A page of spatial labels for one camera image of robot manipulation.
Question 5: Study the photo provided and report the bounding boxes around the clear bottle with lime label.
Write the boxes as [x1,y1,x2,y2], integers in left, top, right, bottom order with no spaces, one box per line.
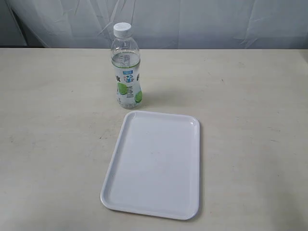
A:
[111,22,142,109]

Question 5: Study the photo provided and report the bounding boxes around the white rectangular plastic tray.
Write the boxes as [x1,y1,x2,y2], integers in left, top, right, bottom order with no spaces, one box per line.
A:
[100,111,200,220]

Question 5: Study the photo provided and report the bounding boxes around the white backdrop curtain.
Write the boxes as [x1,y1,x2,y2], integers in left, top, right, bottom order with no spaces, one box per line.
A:
[0,0,308,49]

